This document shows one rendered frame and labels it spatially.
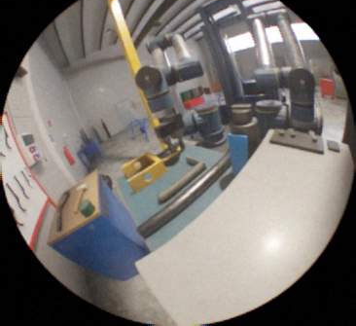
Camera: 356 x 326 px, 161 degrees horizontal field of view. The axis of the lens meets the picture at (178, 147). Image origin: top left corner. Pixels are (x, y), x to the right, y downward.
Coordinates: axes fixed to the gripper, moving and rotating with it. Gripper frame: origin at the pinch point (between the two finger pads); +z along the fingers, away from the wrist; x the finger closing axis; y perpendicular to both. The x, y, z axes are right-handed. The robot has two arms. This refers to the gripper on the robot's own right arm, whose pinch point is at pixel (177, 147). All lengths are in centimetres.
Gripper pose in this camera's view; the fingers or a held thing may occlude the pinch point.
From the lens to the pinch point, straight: 60.2
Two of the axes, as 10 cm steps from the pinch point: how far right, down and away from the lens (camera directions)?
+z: 3.2, 8.5, 4.2
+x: -7.7, 4.9, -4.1
